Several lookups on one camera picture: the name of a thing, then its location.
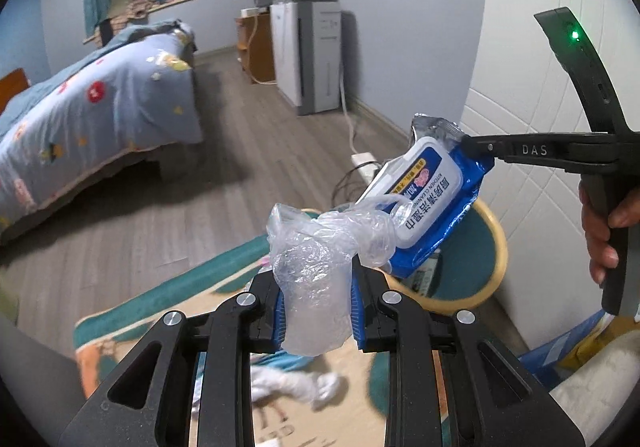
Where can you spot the white cloth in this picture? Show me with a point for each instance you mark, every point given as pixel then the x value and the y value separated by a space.
pixel 600 382

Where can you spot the blue wet wipes packet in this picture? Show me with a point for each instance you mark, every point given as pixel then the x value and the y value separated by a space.
pixel 430 192

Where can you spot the bed with floral blanket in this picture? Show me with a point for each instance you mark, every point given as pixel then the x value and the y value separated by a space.
pixel 100 117

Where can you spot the white air purifier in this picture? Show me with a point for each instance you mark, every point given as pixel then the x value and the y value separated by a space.
pixel 305 57

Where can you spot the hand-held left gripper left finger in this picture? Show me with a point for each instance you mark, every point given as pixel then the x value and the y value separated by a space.
pixel 278 327

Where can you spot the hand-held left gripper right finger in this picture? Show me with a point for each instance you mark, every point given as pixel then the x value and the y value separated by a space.
pixel 356 312

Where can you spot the white power strip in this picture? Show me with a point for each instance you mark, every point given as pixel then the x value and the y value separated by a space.
pixel 367 162

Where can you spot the person's right hand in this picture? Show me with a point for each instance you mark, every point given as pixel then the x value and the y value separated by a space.
pixel 597 232

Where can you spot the teal bin with yellow rim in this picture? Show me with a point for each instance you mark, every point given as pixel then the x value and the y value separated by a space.
pixel 470 262

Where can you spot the wooden desk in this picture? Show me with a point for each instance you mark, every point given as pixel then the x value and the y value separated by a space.
pixel 257 47

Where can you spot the white crumpled tissue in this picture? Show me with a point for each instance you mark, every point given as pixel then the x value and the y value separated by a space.
pixel 300 384

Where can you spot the clear plastic bag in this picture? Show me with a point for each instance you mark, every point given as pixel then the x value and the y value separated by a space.
pixel 310 287

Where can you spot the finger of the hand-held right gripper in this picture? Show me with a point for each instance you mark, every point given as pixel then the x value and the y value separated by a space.
pixel 530 149

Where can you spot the wooden headboard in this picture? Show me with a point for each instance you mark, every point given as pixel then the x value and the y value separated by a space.
pixel 12 87

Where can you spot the teal and beige rug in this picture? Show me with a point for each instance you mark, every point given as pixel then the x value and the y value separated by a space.
pixel 210 282

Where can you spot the blue plastic bag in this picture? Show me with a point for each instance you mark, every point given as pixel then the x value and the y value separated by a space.
pixel 555 352

